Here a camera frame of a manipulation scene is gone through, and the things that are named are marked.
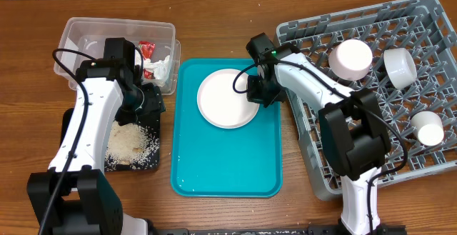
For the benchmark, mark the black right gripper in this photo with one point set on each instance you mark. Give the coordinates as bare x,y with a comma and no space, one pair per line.
259,93

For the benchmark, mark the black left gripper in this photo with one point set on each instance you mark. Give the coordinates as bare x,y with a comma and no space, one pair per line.
155,103

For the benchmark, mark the white napkin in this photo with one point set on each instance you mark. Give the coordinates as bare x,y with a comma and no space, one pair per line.
157,72

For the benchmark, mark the pink round plate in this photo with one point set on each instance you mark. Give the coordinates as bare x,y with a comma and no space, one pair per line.
220,105

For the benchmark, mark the pink bowl with rice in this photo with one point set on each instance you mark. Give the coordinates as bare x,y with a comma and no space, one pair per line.
351,60

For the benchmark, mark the grey-green bowl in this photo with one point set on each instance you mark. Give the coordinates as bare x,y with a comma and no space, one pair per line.
400,67

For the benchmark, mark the small white cup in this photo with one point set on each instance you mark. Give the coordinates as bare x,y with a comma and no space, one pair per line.
428,128

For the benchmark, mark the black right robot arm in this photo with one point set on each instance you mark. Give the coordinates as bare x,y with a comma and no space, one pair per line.
354,137

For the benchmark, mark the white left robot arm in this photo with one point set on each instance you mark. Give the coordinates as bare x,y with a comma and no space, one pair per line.
74,196

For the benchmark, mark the grey dishwasher rack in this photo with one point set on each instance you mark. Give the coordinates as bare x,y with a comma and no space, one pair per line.
420,26

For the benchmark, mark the black tray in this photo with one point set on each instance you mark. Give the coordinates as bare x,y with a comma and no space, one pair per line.
151,120

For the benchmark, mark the pile of white rice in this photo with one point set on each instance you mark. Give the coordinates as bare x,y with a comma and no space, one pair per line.
132,144

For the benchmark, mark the red snack wrapper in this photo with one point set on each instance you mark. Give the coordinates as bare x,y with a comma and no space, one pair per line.
147,50

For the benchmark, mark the clear plastic bin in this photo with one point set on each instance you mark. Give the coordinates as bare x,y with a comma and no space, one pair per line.
88,36

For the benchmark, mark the teal plastic tray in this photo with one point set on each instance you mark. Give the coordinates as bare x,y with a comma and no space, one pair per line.
210,161

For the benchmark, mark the black table edge rail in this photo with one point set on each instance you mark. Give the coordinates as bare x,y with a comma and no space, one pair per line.
337,229

